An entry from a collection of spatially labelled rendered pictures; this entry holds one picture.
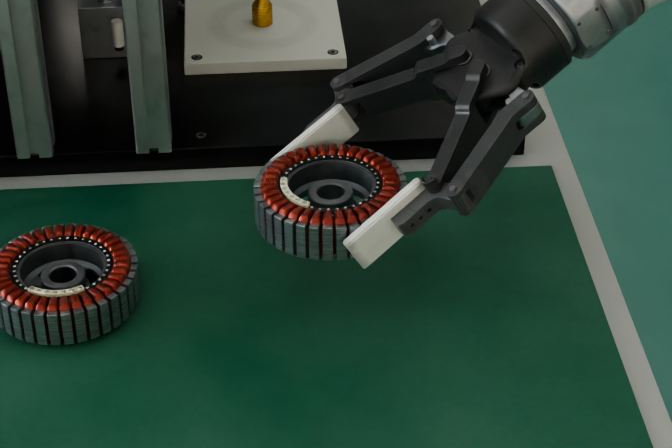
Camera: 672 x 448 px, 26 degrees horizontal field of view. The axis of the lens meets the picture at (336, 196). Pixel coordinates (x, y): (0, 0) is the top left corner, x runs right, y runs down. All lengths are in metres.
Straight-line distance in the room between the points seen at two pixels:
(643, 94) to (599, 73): 0.11
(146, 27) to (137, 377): 0.30
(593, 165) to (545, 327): 1.57
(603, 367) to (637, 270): 1.35
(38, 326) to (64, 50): 0.41
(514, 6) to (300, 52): 0.35
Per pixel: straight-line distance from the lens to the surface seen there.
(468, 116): 1.04
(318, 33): 1.39
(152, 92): 1.22
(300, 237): 1.02
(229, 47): 1.37
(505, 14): 1.06
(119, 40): 1.37
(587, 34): 1.07
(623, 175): 2.63
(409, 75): 1.10
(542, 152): 1.29
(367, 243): 1.02
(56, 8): 1.49
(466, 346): 1.07
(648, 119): 2.80
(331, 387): 1.03
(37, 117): 1.23
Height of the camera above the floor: 1.44
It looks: 35 degrees down
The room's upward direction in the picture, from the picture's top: straight up
